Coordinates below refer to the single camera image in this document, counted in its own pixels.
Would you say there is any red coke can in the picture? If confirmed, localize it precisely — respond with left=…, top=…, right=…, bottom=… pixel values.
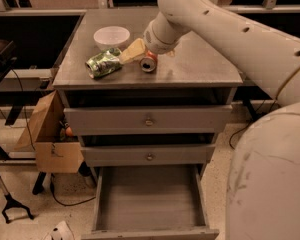
left=139, top=51, right=158, bottom=73

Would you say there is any grey open bottom drawer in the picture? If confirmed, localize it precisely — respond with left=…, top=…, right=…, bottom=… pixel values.
left=81, top=165, right=219, bottom=240

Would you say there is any grey top drawer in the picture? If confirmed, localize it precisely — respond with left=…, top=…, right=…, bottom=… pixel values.
left=64, top=105, right=232, bottom=136

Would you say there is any grey drawer cabinet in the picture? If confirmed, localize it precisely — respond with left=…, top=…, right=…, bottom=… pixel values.
left=52, top=7, right=244, bottom=182

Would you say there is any crushed green soda can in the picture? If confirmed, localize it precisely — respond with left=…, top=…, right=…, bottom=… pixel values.
left=85, top=48, right=122, bottom=79

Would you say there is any grey middle drawer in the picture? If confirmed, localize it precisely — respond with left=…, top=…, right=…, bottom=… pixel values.
left=82, top=144, right=215, bottom=167

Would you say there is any black tripod stand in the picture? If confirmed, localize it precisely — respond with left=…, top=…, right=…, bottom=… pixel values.
left=0, top=175, right=34, bottom=224

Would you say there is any white sneaker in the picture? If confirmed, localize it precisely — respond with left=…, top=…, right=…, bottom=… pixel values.
left=42, top=221, right=74, bottom=240

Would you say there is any black floor cable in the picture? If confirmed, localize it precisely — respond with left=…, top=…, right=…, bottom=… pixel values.
left=49, top=173, right=97, bottom=208

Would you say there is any white bowl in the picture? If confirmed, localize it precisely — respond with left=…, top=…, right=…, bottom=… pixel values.
left=93, top=26, right=130, bottom=50

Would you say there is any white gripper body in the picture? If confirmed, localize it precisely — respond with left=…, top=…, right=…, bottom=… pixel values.
left=143, top=12, right=185, bottom=54

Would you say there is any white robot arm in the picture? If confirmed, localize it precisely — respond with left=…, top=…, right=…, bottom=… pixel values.
left=120, top=0, right=300, bottom=240

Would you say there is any black cable right floor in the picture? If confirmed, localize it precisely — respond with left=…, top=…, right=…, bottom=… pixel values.
left=228, top=97, right=278, bottom=151

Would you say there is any cardboard box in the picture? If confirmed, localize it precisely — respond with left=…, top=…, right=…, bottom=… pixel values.
left=15, top=91, right=84, bottom=173

